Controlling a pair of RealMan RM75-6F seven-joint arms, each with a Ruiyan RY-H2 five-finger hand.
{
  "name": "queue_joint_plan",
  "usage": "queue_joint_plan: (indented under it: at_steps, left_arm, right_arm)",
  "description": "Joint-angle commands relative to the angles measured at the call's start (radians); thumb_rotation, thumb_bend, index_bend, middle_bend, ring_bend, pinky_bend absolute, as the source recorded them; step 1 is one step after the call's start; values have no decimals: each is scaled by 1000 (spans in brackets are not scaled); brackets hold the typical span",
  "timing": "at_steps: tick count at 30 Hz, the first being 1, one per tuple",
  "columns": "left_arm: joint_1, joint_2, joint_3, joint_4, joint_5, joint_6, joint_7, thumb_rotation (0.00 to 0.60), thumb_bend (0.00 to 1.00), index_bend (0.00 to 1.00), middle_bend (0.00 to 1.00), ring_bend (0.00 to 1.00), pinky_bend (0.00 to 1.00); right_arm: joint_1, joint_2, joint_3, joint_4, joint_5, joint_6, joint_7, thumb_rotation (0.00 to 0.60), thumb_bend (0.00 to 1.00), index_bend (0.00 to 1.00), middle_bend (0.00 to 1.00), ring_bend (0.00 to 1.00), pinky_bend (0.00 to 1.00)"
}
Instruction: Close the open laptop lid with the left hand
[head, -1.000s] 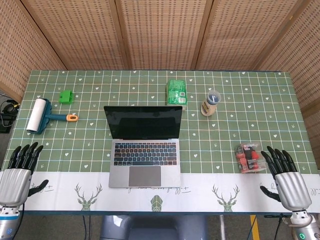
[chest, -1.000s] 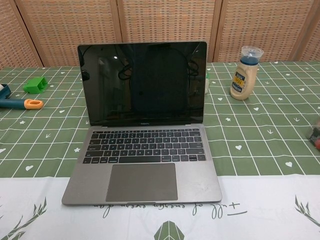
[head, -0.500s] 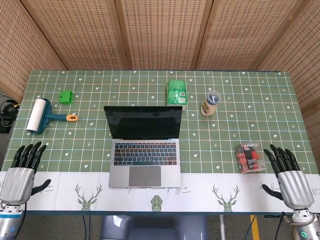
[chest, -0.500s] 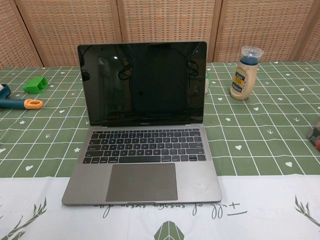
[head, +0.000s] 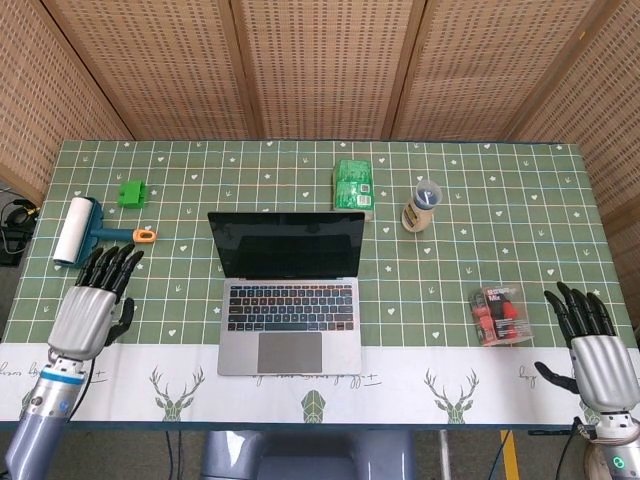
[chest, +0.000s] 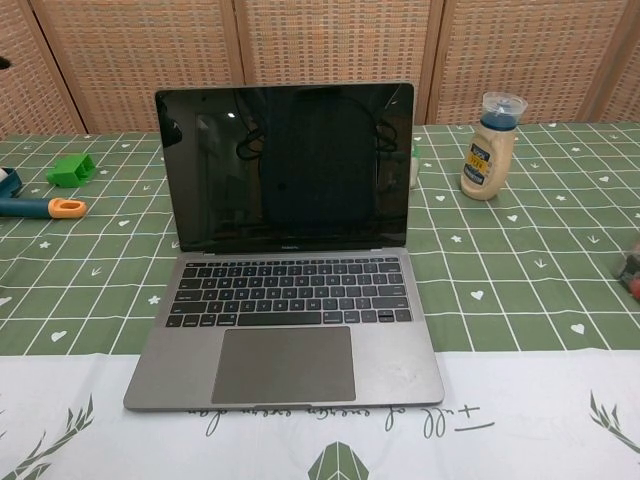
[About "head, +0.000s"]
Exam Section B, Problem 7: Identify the green plastic block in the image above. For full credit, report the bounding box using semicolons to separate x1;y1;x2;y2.
117;180;150;208

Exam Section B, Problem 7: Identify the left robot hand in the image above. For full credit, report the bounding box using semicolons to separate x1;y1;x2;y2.
47;243;146;362

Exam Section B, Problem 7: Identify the black cable bundle on floor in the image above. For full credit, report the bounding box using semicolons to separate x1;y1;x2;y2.
0;197;41;266

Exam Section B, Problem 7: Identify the grey robot torso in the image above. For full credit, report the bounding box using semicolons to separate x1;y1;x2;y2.
202;430;416;480

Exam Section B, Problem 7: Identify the beige squeeze bottle blue cap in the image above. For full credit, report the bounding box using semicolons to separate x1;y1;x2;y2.
400;179;444;234

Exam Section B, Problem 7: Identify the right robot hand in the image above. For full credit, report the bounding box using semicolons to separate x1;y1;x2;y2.
533;281;632;416

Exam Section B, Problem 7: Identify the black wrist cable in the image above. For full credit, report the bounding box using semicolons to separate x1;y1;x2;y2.
67;357;101;419
562;418;601;480

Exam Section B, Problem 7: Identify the silver laptop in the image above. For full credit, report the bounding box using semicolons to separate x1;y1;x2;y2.
206;210;367;377

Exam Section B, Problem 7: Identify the green checked tablecloth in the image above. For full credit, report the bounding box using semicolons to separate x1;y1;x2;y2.
0;139;640;434

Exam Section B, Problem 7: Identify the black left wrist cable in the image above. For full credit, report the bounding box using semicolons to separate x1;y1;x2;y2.
67;357;101;419

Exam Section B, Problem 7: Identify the yellow strap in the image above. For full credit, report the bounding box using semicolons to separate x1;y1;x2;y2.
499;430;517;480

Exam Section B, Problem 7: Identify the green tissue pack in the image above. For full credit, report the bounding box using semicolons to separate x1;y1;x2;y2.
332;158;375;222

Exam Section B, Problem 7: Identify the white table leg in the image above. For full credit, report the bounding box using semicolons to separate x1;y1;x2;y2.
438;431;452;480

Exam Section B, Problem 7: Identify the teal lint roller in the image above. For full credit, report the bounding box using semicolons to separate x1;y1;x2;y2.
52;196;159;266

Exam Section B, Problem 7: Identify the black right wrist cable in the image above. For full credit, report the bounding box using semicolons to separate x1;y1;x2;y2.
562;418;601;480

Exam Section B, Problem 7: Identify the bamboo folding screen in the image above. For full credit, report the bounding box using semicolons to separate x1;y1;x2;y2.
0;0;640;296

